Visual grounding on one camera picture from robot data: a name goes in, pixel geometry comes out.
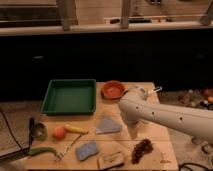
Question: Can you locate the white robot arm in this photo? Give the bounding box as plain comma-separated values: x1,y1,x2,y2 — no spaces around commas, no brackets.
118,86,213,143

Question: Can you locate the yellow banana toy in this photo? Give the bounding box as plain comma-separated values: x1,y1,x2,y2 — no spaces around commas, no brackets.
64,124,89,134

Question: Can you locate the wooden block brush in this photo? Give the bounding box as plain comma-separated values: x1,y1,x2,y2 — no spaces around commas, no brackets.
97,152,124,170

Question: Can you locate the light blue towel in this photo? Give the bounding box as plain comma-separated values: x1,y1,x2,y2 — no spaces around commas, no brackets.
95,116,122,134

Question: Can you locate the orange bowl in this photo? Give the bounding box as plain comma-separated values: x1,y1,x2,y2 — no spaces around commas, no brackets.
101,80,125,100

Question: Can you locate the black cable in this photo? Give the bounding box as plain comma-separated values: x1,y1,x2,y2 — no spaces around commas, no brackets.
0,108,30,160

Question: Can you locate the green handled peeler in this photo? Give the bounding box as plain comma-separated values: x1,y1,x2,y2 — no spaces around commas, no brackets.
28,147,57,157

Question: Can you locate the orange fruit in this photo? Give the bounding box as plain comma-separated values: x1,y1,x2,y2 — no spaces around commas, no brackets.
53,126,66,140

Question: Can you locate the brown pine cone object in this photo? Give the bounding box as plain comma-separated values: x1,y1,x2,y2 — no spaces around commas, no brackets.
131,139,153,164

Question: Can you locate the green plastic tray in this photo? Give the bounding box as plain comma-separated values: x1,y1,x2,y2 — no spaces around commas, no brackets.
41,79,96,116

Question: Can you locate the blue sponge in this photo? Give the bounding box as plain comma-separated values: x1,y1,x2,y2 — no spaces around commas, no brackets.
75,141,99,161

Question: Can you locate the metal fork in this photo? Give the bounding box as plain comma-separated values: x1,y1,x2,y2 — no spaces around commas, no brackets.
55,135,82,162

